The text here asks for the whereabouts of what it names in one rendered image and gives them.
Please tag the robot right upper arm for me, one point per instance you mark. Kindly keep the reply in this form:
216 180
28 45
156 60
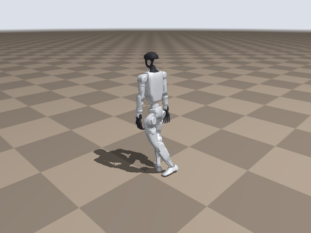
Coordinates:
164 83

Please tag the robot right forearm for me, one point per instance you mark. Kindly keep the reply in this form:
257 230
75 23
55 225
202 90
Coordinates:
165 101

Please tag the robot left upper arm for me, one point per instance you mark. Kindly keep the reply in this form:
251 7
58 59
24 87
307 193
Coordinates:
142 79

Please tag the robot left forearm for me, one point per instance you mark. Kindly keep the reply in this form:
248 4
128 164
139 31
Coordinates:
139 106

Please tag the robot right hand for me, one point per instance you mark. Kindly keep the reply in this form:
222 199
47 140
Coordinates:
167 116

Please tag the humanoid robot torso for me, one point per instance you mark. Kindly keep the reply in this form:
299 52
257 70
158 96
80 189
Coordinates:
154 91

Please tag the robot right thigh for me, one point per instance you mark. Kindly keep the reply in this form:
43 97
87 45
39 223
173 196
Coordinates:
158 125

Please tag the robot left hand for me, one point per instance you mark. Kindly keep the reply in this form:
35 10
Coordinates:
138 122

